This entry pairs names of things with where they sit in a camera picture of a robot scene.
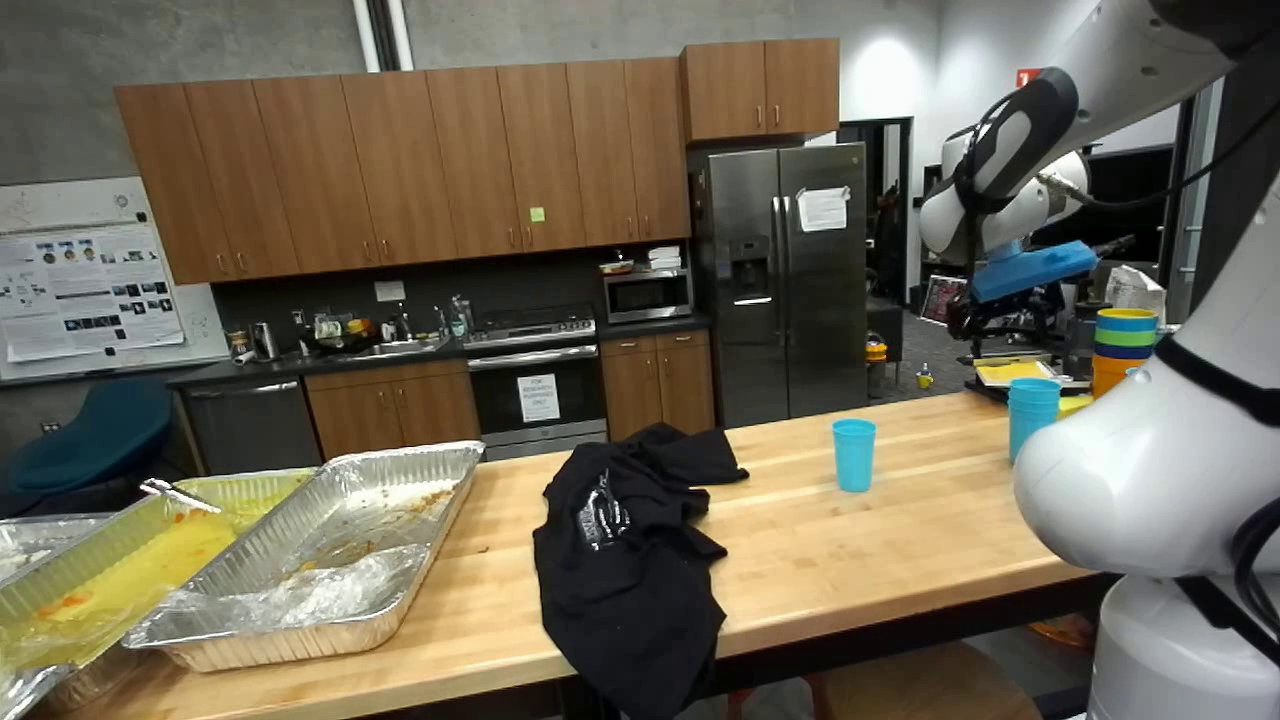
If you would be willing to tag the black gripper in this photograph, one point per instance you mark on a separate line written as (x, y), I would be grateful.
(1023, 324)

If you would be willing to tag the large blue plastic cup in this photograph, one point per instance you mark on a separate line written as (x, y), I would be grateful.
(1031, 417)

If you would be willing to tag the small blue plastic cup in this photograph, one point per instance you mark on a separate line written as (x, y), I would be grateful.
(854, 456)

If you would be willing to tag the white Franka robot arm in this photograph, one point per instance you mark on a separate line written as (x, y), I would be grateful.
(1161, 465)

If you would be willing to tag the multicoloured cup stack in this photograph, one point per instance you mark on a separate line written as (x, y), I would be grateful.
(1126, 351)

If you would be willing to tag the yellow paper pad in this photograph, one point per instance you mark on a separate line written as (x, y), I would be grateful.
(1017, 369)

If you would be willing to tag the white paper on fridge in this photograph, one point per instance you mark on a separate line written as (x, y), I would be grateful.
(822, 209)

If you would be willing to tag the stainless steel fridge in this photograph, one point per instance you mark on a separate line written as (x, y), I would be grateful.
(783, 284)

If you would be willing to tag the white containers on microwave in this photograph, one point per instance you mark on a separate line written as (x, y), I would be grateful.
(665, 258)

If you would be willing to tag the brown wooden base cabinet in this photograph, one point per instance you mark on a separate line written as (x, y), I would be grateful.
(658, 387)
(393, 406)

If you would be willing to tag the stainless steel microwave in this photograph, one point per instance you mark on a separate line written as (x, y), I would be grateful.
(647, 298)

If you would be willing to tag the black cloth shirt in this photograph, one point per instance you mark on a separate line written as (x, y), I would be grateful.
(624, 575)

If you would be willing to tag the white paper on oven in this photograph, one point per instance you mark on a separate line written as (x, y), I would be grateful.
(537, 399)

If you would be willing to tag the stainless steel oven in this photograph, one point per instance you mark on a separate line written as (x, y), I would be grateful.
(534, 392)

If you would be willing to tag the green sticky note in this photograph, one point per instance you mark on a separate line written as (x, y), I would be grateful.
(537, 212)

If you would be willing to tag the silver foil baking tray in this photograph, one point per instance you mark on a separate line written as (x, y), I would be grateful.
(322, 563)

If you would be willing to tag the black dishwasher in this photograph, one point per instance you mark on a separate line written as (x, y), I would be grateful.
(251, 424)

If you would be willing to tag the silver utensil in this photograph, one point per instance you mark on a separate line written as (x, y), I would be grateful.
(180, 498)

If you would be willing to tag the whiteboard with posters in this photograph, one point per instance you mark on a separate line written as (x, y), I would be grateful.
(93, 284)

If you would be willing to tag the teal office chair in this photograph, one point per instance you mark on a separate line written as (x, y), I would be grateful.
(84, 445)

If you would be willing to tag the wall power outlet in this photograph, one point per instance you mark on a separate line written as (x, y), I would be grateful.
(390, 289)

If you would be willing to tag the brown wooden wall cabinets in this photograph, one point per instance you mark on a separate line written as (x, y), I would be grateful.
(400, 166)

